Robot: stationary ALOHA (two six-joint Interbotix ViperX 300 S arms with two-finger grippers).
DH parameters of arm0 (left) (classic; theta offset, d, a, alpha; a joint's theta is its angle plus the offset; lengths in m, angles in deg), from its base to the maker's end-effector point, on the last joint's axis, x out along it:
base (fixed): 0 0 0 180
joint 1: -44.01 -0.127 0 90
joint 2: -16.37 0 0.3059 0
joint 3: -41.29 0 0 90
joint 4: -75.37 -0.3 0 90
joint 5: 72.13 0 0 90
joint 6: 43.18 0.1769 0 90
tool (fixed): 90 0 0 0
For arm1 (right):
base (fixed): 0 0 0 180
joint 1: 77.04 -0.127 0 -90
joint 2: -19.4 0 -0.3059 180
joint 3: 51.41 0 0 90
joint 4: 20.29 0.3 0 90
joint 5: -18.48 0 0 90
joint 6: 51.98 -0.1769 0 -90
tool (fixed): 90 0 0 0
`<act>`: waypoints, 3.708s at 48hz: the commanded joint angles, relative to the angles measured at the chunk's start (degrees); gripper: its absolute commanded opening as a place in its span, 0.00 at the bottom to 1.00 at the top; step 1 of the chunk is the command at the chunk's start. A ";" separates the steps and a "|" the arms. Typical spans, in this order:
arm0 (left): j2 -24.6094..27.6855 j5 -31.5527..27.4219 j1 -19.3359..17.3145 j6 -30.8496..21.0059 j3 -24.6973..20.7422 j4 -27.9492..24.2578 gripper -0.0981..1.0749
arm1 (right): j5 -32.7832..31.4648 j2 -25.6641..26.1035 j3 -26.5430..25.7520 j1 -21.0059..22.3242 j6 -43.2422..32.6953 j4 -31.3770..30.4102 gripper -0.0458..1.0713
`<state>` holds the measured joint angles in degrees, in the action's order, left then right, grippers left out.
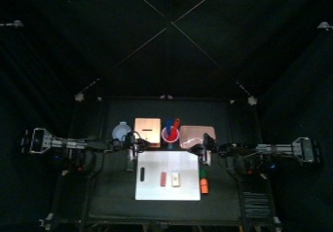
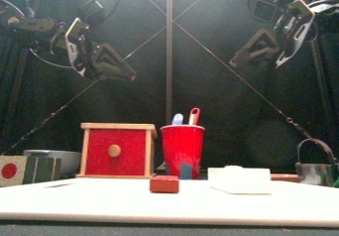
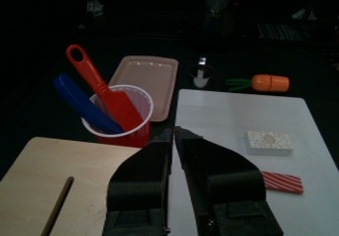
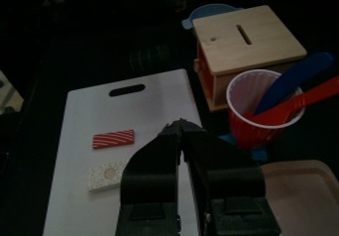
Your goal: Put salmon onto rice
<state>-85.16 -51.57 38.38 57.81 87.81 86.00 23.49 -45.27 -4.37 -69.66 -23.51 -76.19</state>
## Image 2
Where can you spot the red toy salmon slice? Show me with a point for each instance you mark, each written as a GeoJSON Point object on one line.
{"type": "Point", "coordinates": [165, 184]}

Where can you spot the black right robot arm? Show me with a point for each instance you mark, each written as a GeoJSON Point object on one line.
{"type": "Point", "coordinates": [329, 15]}

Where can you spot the white toy rice block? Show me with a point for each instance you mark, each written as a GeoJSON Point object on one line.
{"type": "Point", "coordinates": [241, 178]}

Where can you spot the wooden box with red front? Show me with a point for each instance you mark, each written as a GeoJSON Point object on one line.
{"type": "Point", "coordinates": [116, 141]}

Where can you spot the red plastic toy utensil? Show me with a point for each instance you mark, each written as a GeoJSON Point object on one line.
{"type": "Point", "coordinates": [196, 116]}

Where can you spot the red plastic cup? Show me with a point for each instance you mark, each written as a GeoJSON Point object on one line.
{"type": "Point", "coordinates": [182, 147]}

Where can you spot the grey bowl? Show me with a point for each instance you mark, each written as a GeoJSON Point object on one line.
{"type": "Point", "coordinates": [58, 160]}

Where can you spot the blue tape piece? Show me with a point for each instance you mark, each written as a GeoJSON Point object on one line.
{"type": "Point", "coordinates": [186, 172]}

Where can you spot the pink plastic tray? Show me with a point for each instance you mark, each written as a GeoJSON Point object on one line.
{"type": "Point", "coordinates": [285, 177]}

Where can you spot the white plastic cutting board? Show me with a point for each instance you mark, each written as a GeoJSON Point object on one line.
{"type": "Point", "coordinates": [110, 203]}

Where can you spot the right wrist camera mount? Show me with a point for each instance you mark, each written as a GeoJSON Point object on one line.
{"type": "Point", "coordinates": [265, 8]}

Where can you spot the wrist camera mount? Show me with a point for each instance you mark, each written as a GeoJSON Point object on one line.
{"type": "Point", "coordinates": [265, 8]}
{"type": "Point", "coordinates": [95, 8]}

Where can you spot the grey vertical frame pole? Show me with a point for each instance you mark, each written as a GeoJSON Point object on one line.
{"type": "Point", "coordinates": [170, 64]}

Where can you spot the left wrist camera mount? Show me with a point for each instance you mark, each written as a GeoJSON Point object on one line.
{"type": "Point", "coordinates": [95, 8]}

